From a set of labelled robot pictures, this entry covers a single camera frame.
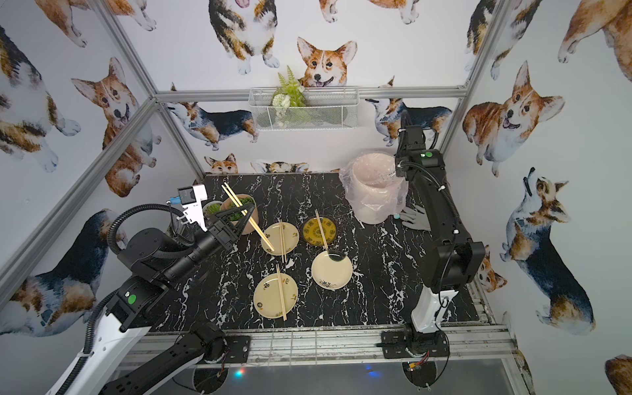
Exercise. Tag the cream plate upper left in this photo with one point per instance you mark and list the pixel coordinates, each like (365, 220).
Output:
(292, 238)

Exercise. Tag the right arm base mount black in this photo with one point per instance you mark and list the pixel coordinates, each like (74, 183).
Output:
(406, 344)

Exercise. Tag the cream plate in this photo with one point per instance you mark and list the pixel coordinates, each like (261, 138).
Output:
(292, 238)
(266, 300)

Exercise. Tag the white bin with plastic bag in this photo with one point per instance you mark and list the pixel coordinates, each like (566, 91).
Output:
(372, 187)

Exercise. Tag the aluminium front rail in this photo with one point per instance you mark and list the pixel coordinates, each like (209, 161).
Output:
(357, 345)

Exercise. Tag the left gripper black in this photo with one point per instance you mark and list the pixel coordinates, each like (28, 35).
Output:
(223, 230)

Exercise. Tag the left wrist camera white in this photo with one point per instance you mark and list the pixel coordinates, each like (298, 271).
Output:
(190, 199)

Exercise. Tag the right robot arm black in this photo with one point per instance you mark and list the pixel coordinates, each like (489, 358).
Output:
(454, 258)

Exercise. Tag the white wire wall basket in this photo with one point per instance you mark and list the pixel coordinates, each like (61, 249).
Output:
(335, 108)

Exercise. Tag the grey glove blue cuff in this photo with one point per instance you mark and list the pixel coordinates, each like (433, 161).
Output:
(414, 218)

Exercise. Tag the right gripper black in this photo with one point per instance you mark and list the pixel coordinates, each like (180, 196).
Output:
(397, 160)

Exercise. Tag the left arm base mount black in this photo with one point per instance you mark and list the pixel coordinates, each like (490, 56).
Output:
(230, 349)

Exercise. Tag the yellow patterned dark-rimmed plate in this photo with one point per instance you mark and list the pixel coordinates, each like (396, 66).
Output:
(315, 232)

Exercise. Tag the green fern white flower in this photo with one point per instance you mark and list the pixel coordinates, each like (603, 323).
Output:
(290, 94)

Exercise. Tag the cream plate chipped right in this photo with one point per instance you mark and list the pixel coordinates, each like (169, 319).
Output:
(332, 270)

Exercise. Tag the cream plate front left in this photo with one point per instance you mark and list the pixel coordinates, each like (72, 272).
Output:
(266, 300)

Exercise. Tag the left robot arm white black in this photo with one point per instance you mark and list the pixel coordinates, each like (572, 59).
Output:
(122, 318)

